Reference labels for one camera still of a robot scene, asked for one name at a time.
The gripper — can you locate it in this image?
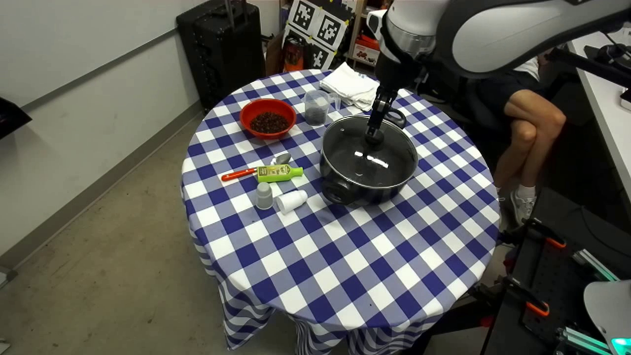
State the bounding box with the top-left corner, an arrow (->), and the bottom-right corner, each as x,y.
366,47 -> 427,139

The small grey cup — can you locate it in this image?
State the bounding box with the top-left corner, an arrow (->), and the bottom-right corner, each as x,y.
255,182 -> 274,211

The cardboard box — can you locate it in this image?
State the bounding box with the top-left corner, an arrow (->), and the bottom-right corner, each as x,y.
265,31 -> 287,77

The spoon with red handle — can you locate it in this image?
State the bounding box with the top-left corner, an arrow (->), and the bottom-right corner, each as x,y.
220,152 -> 293,182

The board with fiducial markers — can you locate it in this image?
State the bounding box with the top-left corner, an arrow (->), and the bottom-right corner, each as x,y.
283,0 -> 353,71

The person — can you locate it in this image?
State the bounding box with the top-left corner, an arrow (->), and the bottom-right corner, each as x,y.
461,49 -> 568,226

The black hard case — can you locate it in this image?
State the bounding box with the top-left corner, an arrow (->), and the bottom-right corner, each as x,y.
176,0 -> 266,112

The red bowl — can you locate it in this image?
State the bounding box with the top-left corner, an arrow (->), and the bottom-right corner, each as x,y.
240,98 -> 297,141

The black orange clamp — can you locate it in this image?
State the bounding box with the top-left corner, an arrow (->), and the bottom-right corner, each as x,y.
471,277 -> 551,318
500,218 -> 567,250

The clear measuring cup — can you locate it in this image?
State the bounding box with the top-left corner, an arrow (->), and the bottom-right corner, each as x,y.
303,90 -> 342,127

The blue white checkered tablecloth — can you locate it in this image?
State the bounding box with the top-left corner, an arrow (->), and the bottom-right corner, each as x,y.
181,69 -> 501,355

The black pot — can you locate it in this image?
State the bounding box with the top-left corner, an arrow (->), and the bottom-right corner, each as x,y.
319,109 -> 420,207

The shelf with boxes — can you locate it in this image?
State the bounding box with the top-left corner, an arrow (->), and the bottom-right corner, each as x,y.
345,0 -> 392,68

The white folded towel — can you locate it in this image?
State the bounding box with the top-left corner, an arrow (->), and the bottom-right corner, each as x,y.
319,62 -> 381,112

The green bottle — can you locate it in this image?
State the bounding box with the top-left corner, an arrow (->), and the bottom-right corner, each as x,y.
256,165 -> 304,184

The glass pot lid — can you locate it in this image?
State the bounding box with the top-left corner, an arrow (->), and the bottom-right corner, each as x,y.
322,114 -> 419,189

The white desk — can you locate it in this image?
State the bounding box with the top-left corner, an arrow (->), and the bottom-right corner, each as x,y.
566,27 -> 631,204

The small white cup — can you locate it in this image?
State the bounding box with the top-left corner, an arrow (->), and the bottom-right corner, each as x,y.
276,189 -> 309,215

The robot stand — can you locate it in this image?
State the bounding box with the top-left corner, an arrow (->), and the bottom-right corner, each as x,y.
404,190 -> 631,355

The heap of brown beans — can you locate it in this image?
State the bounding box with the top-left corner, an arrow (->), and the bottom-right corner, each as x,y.
249,112 -> 290,135

